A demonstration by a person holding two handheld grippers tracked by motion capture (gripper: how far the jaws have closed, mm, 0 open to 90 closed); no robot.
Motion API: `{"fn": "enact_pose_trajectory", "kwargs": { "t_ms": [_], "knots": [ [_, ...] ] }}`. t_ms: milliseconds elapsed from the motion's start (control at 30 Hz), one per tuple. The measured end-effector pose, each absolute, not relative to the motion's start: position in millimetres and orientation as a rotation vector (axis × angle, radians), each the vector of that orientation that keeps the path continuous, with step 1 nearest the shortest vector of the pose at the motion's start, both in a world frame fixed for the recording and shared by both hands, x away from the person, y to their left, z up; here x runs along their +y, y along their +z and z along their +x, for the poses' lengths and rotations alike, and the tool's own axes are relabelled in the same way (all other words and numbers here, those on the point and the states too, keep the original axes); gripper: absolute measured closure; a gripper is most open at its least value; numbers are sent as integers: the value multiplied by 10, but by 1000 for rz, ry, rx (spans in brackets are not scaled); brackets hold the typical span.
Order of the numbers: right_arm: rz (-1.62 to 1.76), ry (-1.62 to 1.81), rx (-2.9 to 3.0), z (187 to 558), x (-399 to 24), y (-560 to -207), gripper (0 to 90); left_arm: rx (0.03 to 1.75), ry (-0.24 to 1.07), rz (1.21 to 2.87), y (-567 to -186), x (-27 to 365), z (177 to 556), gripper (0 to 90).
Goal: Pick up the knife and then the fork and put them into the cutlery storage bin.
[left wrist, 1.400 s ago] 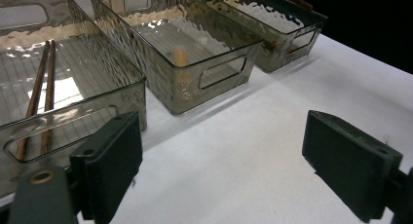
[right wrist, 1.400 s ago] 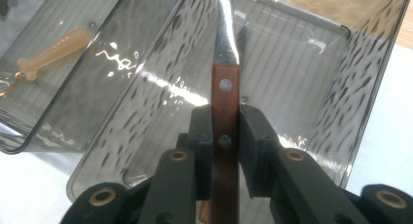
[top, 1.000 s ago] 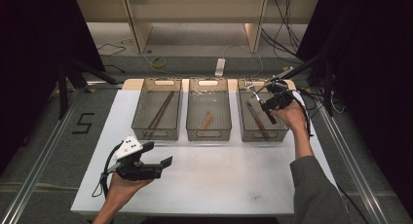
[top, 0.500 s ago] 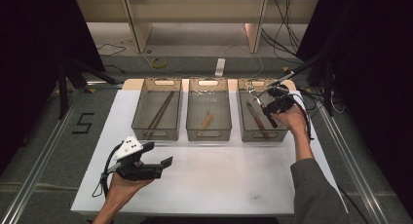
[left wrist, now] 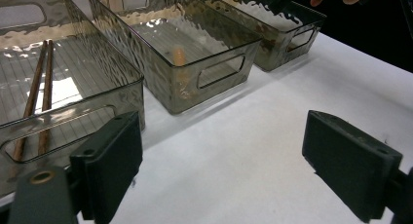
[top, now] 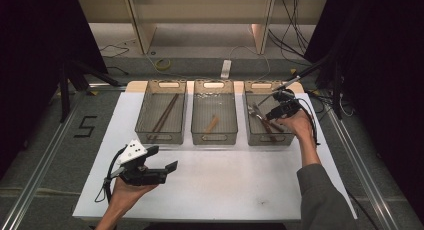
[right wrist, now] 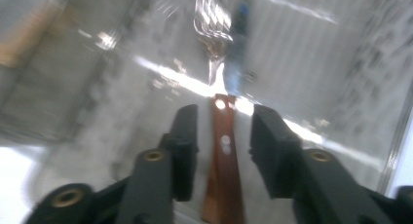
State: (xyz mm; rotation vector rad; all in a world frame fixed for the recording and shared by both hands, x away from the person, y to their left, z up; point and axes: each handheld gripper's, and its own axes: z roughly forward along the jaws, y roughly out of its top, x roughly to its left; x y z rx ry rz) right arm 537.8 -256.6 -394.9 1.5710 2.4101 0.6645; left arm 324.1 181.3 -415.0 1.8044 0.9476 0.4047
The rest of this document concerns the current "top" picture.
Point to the dark curtain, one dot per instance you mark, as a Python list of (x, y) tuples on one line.
[(383, 73), (30, 56)]

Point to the smoky clear plastic bin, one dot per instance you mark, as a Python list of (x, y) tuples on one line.
[(214, 106), (258, 130), (161, 116)]

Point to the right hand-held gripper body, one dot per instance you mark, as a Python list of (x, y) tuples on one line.
[(290, 106)]

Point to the brown wooden chopstick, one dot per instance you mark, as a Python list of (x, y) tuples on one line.
[(167, 110), (162, 114)]

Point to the black metal stand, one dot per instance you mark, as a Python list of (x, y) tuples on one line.
[(337, 90), (64, 90)]

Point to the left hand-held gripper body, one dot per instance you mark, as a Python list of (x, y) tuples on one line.
[(132, 151)]

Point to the person's left hand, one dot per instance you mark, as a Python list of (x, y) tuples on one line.
[(128, 193)]

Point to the person's right hand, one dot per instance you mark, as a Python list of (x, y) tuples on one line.
[(300, 125)]

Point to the light wooden shelf unit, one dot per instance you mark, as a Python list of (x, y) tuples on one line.
[(143, 30)]

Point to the white power strip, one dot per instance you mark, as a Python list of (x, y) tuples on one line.
[(226, 69)]

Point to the aluminium floor rail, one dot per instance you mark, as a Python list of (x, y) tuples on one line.
[(363, 176), (40, 163)]

